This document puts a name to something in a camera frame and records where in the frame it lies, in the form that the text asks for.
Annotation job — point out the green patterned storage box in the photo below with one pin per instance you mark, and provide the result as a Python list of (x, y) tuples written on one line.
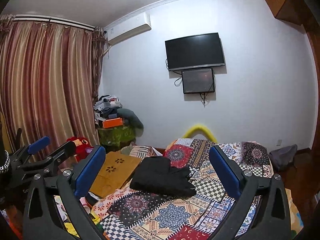
[(116, 135)]

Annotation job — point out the striped red gold curtain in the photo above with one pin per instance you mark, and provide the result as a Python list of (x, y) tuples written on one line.
[(50, 75)]

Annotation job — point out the large black wall television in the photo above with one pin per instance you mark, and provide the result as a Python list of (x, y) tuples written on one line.
[(194, 51)]

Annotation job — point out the yellow garment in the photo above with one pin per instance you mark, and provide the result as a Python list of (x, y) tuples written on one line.
[(71, 229)]

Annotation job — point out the bamboo lap desk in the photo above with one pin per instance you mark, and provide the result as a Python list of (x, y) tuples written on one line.
[(115, 172)]

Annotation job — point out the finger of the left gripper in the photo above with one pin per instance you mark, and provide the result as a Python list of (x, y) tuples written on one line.
[(61, 154), (38, 145)]

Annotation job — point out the dark grey cushion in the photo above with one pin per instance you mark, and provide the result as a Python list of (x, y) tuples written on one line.
[(131, 118)]

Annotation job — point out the red plush toy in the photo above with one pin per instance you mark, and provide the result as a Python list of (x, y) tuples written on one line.
[(83, 147)]

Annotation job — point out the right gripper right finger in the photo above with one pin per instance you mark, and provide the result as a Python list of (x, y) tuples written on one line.
[(272, 216)]

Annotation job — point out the black zip hoodie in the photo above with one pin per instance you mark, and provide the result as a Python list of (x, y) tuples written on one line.
[(156, 175)]

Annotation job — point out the white wall air conditioner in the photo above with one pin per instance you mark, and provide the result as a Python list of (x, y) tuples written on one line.
[(127, 28)]

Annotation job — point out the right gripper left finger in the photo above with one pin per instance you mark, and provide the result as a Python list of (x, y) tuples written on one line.
[(41, 217)]

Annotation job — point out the orange box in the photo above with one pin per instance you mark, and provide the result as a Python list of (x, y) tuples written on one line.
[(110, 123)]

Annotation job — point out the small black wall monitor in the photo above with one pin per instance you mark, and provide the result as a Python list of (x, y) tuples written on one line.
[(198, 81)]

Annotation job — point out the grey backpack on floor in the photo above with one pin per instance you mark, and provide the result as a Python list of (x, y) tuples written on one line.
[(281, 158)]

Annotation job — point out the wooden overhead cabinet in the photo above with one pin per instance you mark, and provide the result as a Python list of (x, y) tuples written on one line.
[(292, 11)]

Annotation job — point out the patchwork patterned bedspread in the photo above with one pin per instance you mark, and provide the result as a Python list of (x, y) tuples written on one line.
[(126, 213)]

